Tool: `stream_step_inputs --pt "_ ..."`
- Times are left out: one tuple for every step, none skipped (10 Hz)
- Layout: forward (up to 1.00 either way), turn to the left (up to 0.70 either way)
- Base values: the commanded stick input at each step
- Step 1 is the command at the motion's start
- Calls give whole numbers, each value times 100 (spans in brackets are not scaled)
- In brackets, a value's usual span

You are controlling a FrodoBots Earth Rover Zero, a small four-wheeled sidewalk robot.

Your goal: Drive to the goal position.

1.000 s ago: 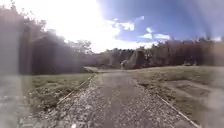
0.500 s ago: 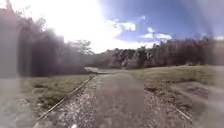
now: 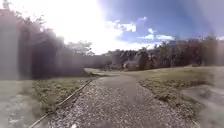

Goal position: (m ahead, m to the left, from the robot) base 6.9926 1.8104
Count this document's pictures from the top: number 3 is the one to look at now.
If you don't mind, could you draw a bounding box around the grey asphalt path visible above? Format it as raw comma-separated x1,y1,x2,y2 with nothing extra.
49,68,201,128

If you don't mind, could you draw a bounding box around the open grass field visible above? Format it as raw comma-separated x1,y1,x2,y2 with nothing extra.
123,65,224,118

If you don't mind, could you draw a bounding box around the pale kerb strip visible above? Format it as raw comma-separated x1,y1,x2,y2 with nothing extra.
28,78,96,128

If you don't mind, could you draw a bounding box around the distant row of trees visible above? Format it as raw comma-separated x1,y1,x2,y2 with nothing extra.
106,34,224,72

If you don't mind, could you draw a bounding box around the grass verge with leaves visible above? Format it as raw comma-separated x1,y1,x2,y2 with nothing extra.
31,75,98,116

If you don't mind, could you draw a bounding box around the dark wood of trees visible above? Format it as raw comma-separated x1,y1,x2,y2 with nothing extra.
0,8,113,81

